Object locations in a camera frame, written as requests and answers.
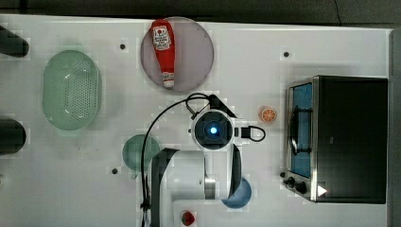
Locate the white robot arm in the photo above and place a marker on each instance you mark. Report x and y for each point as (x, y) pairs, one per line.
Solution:
(212, 171)

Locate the black silver toaster oven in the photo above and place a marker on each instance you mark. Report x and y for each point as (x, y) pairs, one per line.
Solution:
(337, 139)

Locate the grey round plate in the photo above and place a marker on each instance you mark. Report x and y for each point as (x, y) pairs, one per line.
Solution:
(194, 55)

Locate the orange slice toy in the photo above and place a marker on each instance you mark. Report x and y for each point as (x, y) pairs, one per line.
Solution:
(267, 114)

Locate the green metal mug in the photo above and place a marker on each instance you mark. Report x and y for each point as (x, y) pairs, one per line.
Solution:
(136, 149)

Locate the red plush ketchup bottle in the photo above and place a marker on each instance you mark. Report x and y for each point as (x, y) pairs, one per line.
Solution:
(163, 41)

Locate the red strawberry toy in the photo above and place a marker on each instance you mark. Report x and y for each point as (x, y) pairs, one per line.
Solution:
(187, 218)

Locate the green perforated colander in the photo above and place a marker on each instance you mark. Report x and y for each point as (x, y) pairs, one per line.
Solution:
(71, 90)

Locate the black round pan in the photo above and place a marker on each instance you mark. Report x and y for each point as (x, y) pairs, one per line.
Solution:
(12, 136)

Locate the dark cylinder post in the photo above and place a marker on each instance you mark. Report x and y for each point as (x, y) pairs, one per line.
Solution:
(12, 44)

